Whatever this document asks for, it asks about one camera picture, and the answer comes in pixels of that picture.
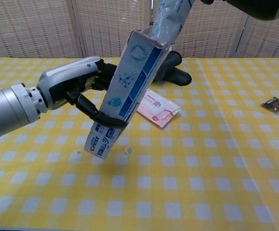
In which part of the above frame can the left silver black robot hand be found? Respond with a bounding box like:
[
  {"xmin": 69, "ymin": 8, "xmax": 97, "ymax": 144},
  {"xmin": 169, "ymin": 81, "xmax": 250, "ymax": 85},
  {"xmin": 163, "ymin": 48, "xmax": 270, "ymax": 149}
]
[{"xmin": 37, "ymin": 56, "xmax": 128, "ymax": 128}]

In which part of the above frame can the blue white toothpaste tube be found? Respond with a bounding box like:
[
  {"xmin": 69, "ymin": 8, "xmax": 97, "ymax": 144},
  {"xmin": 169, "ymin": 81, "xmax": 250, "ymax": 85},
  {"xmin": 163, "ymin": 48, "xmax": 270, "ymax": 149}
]
[{"xmin": 150, "ymin": 0, "xmax": 195, "ymax": 48}]

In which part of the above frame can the brown snack packet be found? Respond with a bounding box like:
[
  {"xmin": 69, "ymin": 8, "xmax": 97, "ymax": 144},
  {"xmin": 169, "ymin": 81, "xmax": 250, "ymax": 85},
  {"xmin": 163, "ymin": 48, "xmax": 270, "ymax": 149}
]
[{"xmin": 260, "ymin": 96, "xmax": 279, "ymax": 113}]

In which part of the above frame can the woven folding screen panel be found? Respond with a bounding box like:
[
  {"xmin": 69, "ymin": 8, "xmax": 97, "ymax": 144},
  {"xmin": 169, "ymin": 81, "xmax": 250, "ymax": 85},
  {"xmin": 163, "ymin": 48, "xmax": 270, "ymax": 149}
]
[
  {"xmin": 235, "ymin": 12, "xmax": 279, "ymax": 58},
  {"xmin": 0, "ymin": 0, "xmax": 86, "ymax": 60},
  {"xmin": 71, "ymin": 0, "xmax": 154, "ymax": 58},
  {"xmin": 173, "ymin": 0, "xmax": 254, "ymax": 58}
]

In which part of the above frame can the black zip pouch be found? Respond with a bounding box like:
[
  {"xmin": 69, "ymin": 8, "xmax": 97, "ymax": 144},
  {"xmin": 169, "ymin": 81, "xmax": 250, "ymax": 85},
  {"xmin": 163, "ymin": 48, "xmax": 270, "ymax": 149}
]
[{"xmin": 152, "ymin": 51, "xmax": 193, "ymax": 86}]

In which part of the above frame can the yellow white checked tablecloth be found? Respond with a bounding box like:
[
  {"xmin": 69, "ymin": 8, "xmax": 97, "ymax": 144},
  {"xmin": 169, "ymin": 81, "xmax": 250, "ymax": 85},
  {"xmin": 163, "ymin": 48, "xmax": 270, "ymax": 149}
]
[{"xmin": 0, "ymin": 57, "xmax": 279, "ymax": 231}]

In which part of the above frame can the right dark robot hand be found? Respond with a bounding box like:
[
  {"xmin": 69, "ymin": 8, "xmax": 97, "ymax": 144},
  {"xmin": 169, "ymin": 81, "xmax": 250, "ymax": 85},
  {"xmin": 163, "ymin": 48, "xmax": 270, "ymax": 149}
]
[{"xmin": 199, "ymin": 0, "xmax": 279, "ymax": 21}]

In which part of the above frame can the pink wet wipes pack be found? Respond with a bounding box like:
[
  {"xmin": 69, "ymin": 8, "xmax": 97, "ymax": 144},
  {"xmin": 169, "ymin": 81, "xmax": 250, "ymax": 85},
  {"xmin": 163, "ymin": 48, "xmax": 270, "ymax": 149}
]
[{"xmin": 135, "ymin": 89, "xmax": 182, "ymax": 130}]

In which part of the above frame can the blue white toothpaste box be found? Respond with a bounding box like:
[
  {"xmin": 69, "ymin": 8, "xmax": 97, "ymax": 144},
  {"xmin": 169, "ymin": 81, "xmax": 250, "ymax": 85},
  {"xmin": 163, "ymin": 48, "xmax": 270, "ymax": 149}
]
[{"xmin": 83, "ymin": 29, "xmax": 171, "ymax": 160}]

